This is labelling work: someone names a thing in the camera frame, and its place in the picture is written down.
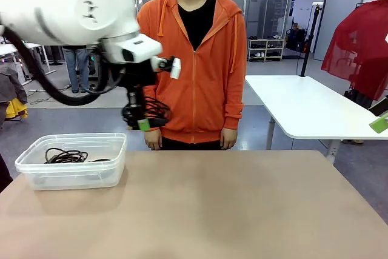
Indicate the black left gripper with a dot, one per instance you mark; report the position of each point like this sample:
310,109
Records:
136,74

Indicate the person in orange hoodie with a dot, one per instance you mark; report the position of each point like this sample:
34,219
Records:
206,74

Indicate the red cape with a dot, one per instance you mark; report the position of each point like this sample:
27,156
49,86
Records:
345,55

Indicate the black bags pile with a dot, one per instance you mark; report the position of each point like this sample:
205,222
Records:
295,39

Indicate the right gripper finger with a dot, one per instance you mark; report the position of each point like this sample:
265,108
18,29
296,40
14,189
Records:
380,107
380,125

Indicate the black tripod stand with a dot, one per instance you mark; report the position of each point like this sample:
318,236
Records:
307,46

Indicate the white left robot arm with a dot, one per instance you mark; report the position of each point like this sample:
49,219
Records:
75,7

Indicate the large white table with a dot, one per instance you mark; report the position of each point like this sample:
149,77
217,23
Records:
303,104

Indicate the wooden shoe rack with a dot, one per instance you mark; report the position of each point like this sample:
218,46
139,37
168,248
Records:
266,49

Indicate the clear plastic storage bin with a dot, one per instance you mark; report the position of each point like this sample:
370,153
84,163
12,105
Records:
100,174

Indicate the person's left hand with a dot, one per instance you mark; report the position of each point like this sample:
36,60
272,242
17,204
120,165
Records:
228,138

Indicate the long white background table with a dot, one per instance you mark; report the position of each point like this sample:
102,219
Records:
4,49

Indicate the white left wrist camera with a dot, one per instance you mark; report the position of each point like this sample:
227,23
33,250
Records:
142,48

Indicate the person's left forearm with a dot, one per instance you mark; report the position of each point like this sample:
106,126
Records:
233,108

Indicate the person's right hand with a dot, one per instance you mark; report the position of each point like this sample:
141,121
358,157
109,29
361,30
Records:
153,140

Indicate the person's right forearm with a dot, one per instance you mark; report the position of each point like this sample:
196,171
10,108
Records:
153,93

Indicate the dark rounded chair edge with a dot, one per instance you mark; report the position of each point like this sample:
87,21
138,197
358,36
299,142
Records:
3,174

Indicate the yellow jacket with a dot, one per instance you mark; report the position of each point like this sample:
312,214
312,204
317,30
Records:
15,108

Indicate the grey jacket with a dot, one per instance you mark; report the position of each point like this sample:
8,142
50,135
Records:
9,86

